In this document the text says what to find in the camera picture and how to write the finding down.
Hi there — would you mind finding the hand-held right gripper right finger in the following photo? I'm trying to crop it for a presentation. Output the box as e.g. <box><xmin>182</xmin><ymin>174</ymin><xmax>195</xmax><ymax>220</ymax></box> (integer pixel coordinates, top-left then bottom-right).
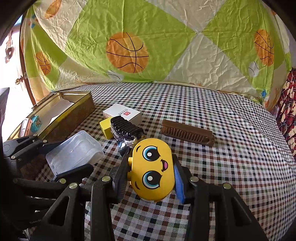
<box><xmin>172</xmin><ymin>154</ymin><xmax>269</xmax><ymax>241</ymax></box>

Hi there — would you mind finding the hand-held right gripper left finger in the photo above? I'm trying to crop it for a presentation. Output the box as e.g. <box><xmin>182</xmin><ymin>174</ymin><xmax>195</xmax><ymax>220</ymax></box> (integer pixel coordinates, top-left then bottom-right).
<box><xmin>30</xmin><ymin>155</ymin><xmax>130</xmax><ymax>241</ymax></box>

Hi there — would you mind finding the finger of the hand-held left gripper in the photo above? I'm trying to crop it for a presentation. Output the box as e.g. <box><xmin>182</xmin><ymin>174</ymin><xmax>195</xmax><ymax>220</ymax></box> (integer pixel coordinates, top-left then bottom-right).
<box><xmin>10</xmin><ymin>134</ymin><xmax>56</xmax><ymax>160</ymax></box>
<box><xmin>13</xmin><ymin>163</ymin><xmax>94</xmax><ymax>200</ymax></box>

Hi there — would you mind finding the rose gold box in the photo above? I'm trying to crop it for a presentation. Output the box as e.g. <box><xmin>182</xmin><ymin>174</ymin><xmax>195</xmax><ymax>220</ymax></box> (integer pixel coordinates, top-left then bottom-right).
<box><xmin>20</xmin><ymin>118</ymin><xmax>33</xmax><ymax>138</ymax></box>

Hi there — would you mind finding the blue bear toy block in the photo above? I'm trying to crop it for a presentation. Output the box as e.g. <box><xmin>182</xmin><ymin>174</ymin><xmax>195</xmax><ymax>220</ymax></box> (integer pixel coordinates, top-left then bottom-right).
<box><xmin>31</xmin><ymin>115</ymin><xmax>42</xmax><ymax>133</ymax></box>

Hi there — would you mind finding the clear plastic box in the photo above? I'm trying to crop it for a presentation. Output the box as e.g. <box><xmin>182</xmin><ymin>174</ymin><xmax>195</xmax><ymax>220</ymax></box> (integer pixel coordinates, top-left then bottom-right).
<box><xmin>46</xmin><ymin>130</ymin><xmax>104</xmax><ymax>175</ymax></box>

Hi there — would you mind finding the yellow face toy block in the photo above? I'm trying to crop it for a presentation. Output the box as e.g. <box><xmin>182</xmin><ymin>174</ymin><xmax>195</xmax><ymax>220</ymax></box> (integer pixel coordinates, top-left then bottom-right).
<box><xmin>128</xmin><ymin>138</ymin><xmax>176</xmax><ymax>202</ymax></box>

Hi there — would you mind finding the brown comb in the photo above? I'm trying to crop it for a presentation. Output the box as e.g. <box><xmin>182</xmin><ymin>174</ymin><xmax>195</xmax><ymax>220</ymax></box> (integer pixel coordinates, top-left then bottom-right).
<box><xmin>160</xmin><ymin>119</ymin><xmax>214</xmax><ymax>146</ymax></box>

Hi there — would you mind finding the gold tin box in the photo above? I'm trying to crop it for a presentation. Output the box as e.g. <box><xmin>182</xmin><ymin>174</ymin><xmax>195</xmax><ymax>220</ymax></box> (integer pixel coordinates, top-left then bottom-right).
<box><xmin>6</xmin><ymin>90</ymin><xmax>96</xmax><ymax>181</ymax></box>

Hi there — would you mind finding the small yellow block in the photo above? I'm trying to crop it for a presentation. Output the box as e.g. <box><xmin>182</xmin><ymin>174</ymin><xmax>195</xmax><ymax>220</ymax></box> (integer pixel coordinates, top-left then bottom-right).
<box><xmin>99</xmin><ymin>116</ymin><xmax>114</xmax><ymax>139</ymax></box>

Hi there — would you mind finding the white box with red label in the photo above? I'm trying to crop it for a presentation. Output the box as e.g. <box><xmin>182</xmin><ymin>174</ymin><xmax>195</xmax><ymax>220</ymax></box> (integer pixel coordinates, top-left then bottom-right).
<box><xmin>103</xmin><ymin>103</ymin><xmax>142</xmax><ymax>126</ymax></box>

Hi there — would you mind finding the checkered tablecloth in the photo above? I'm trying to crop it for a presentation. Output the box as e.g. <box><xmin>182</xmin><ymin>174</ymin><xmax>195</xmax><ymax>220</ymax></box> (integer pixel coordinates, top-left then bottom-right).
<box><xmin>30</xmin><ymin>82</ymin><xmax>296</xmax><ymax>241</ymax></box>

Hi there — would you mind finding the brass door knob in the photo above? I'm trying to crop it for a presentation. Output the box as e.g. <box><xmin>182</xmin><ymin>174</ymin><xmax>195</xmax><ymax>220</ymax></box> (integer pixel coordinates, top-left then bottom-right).
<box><xmin>15</xmin><ymin>73</ymin><xmax>28</xmax><ymax>85</ymax></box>

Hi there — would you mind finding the wooden door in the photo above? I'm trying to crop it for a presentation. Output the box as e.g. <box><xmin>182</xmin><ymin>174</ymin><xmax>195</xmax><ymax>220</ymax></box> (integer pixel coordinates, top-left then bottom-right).
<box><xmin>0</xmin><ymin>14</ymin><xmax>36</xmax><ymax>139</ymax></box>

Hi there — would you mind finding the red bear print cloth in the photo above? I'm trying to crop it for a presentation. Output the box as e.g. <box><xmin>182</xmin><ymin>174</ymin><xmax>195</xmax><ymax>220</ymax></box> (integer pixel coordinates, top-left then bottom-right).
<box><xmin>275</xmin><ymin>68</ymin><xmax>296</xmax><ymax>158</ymax></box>

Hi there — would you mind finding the green basketball print bedsheet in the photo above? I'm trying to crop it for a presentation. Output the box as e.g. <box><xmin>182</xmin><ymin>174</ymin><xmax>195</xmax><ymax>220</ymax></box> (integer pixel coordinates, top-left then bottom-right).
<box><xmin>22</xmin><ymin>0</ymin><xmax>293</xmax><ymax>112</ymax></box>

